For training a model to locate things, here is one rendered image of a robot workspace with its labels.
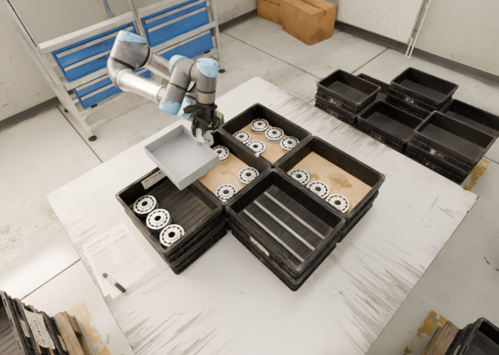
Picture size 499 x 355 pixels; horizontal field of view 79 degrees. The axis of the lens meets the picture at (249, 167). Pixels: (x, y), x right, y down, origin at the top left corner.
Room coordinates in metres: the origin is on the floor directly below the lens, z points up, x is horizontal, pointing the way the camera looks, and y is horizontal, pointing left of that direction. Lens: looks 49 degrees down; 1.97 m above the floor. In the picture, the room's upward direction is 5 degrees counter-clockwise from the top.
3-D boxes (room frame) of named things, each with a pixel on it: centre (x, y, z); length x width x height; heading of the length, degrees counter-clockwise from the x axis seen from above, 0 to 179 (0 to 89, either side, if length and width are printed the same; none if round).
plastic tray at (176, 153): (0.89, 0.28, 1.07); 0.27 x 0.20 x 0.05; 38
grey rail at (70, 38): (2.82, 0.90, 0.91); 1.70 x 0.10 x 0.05; 129
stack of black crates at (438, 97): (1.91, -1.38, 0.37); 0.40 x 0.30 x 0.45; 39
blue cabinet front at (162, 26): (3.05, 0.57, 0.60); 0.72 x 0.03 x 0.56; 129
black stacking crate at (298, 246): (0.65, -0.12, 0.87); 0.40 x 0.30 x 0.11; 40
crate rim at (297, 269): (0.65, -0.12, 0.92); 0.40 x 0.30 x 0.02; 40
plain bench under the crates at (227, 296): (0.92, 0.00, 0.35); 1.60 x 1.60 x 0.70; 39
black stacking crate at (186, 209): (0.76, 0.36, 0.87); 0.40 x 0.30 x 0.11; 40
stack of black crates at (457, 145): (1.34, -1.32, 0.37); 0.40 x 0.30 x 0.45; 39
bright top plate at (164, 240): (0.63, 0.35, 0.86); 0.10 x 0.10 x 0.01
